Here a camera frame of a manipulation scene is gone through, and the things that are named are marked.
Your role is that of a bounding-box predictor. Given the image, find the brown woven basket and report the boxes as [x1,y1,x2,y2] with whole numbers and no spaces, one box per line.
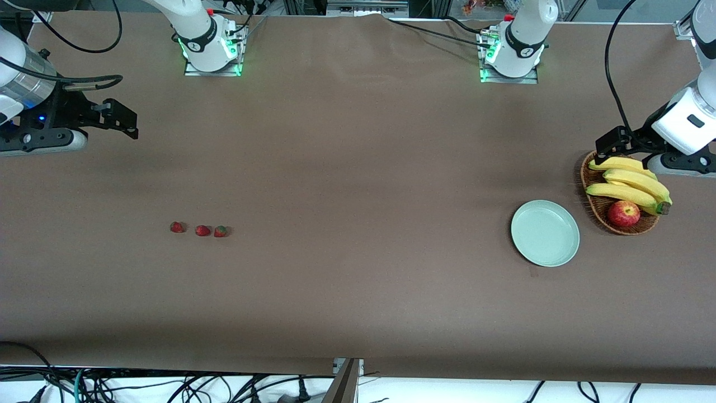
[580,150,661,236]

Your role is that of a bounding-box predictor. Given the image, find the pale green round plate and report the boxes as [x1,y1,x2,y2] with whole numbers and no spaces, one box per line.
[511,200,581,268]

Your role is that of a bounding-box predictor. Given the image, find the grey metal frame box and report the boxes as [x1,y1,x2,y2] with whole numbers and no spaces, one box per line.
[326,0,410,18]

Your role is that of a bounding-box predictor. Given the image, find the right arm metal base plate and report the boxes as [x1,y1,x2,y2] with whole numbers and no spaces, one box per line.
[185,25,242,77]

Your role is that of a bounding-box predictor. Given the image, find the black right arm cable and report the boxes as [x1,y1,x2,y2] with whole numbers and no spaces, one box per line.
[0,0,125,91]

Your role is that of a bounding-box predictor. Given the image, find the colourful toy pile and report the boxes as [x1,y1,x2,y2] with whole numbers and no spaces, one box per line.
[461,0,504,16]

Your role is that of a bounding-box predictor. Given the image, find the red apple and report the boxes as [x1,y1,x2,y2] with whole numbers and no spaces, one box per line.
[607,200,641,228]

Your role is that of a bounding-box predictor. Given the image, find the aluminium table frame profile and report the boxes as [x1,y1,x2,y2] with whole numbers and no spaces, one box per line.
[322,358,364,403]

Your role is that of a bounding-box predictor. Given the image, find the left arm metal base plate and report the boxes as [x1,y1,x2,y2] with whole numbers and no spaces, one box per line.
[479,31,539,85]

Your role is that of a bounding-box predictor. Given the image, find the black cable on table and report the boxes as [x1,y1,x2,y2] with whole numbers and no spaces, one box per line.
[386,18,493,46]

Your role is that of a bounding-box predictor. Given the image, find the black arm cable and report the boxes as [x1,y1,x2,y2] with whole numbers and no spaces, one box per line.
[604,0,639,134]
[0,0,125,91]

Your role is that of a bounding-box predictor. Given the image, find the black looping floor cable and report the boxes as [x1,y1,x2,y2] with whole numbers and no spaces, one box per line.
[0,341,65,403]

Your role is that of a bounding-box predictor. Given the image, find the table cover sheet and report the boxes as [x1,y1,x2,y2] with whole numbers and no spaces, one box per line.
[0,10,716,387]

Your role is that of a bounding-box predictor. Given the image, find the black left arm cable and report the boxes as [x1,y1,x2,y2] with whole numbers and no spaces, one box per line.
[604,0,639,134]

